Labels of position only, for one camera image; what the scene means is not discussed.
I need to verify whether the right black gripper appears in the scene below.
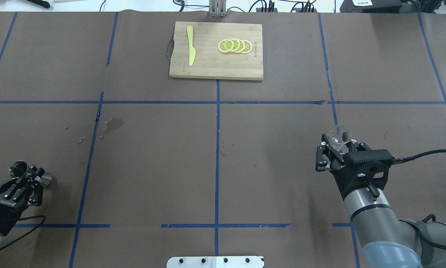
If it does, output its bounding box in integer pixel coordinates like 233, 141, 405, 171
315, 134, 391, 200

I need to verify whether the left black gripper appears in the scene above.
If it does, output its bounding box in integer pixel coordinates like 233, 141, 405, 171
0, 167, 46, 235

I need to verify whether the clear glass cup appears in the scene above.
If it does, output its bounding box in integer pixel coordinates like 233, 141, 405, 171
327, 125, 352, 151

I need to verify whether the steel jigger measuring cup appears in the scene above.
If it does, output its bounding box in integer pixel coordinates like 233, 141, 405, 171
9, 160, 52, 187

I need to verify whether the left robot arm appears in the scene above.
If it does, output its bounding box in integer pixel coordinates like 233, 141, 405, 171
0, 166, 51, 251

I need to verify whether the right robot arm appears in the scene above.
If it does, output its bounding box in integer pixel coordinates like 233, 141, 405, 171
315, 132, 446, 268

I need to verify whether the lemon slice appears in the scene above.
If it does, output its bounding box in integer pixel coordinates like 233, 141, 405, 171
240, 40, 253, 54
217, 39, 234, 53
230, 38, 241, 52
235, 39, 246, 53

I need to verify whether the black box on desk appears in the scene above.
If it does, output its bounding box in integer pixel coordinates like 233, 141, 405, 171
340, 0, 402, 13

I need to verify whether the lemon slice front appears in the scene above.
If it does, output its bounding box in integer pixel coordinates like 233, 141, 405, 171
217, 39, 234, 53

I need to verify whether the wooden cutting board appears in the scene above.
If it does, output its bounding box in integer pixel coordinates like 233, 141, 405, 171
169, 21, 264, 81

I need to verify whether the yellow plastic knife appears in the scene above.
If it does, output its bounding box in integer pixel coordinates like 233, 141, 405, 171
186, 25, 197, 67

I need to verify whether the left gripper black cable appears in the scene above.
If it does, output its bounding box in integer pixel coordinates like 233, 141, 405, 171
0, 215, 46, 251

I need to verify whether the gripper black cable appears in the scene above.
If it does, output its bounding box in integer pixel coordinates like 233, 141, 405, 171
392, 149, 446, 163
0, 215, 46, 251

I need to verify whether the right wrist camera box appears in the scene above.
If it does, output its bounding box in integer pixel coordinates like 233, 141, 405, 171
343, 149, 395, 167

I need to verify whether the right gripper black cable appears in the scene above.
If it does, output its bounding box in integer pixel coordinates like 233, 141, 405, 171
392, 149, 446, 163

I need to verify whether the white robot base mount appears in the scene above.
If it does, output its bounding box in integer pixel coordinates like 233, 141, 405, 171
166, 256, 265, 268

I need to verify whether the black handle tool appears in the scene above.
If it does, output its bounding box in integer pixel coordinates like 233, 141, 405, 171
26, 0, 51, 9

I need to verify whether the aluminium frame post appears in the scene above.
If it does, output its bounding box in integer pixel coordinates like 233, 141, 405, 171
209, 0, 227, 17

